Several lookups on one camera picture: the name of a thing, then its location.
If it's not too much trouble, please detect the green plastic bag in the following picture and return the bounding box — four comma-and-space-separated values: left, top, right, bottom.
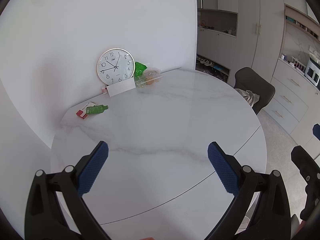
134, 62, 147, 81

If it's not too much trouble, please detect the beige cloth on chair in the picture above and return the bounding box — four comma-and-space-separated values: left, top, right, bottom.
235, 88, 260, 107

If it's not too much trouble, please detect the clear bag with snack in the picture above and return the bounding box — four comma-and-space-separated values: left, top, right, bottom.
135, 68, 162, 87

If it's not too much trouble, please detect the dark grey chair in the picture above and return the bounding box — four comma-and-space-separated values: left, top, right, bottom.
234, 67, 276, 114

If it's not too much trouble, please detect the small pink box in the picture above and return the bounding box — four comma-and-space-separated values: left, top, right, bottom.
101, 86, 108, 94

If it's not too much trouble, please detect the white card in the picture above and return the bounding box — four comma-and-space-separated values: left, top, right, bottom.
106, 77, 136, 97

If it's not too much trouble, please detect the white tall cupboard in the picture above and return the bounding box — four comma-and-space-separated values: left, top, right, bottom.
197, 0, 284, 85

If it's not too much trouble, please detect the white drawer cabinet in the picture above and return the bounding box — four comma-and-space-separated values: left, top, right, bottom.
264, 59, 319, 158

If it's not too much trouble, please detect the small red box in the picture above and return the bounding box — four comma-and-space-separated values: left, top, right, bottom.
76, 102, 97, 119

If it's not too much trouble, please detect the white round wall clock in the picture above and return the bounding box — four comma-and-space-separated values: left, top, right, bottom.
97, 48, 135, 86

